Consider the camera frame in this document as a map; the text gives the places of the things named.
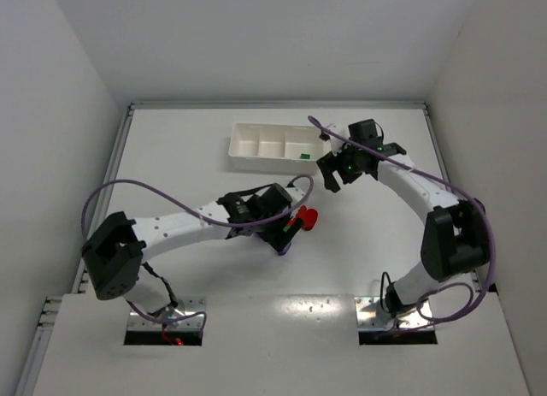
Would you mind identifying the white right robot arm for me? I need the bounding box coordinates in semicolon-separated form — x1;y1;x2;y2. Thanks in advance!
309;117;492;317

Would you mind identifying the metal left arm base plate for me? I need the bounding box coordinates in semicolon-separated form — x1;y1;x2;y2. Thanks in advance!
127;297;208;333

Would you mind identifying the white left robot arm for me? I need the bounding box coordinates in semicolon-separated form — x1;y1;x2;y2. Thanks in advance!
81;183;305;318

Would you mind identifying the red rounded lego brick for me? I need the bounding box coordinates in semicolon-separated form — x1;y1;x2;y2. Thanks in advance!
296;205;319;231

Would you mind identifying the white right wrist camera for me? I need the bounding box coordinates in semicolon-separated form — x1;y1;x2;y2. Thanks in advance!
320;124;348;156

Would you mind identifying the red green rounded lego stack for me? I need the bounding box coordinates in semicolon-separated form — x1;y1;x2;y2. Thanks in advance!
284;218;303;234

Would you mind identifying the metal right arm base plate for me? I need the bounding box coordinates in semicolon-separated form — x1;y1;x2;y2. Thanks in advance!
354;296;432;333

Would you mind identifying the purple butterfly lego brick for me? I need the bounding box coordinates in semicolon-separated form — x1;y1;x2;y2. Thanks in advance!
277;244;291;257

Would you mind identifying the white compartment tray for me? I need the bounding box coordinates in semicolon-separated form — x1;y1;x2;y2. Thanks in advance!
228;122;328;175

